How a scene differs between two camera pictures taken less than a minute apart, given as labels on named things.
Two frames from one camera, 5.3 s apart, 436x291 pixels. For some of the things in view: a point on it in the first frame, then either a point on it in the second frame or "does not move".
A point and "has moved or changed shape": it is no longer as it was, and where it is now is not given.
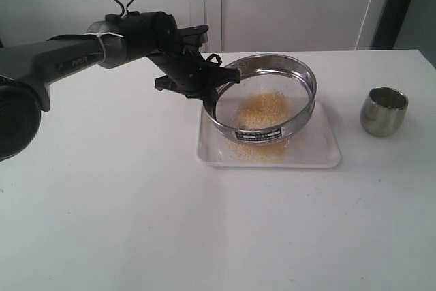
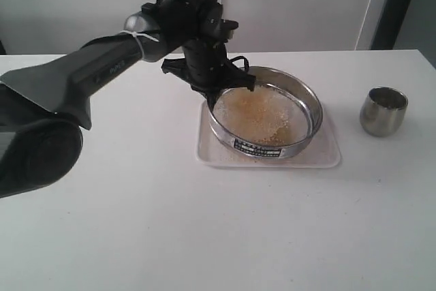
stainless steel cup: x=383 y=110 does not move
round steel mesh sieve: x=273 y=100 has moved or changed shape
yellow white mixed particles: x=262 y=110 has moved or changed shape
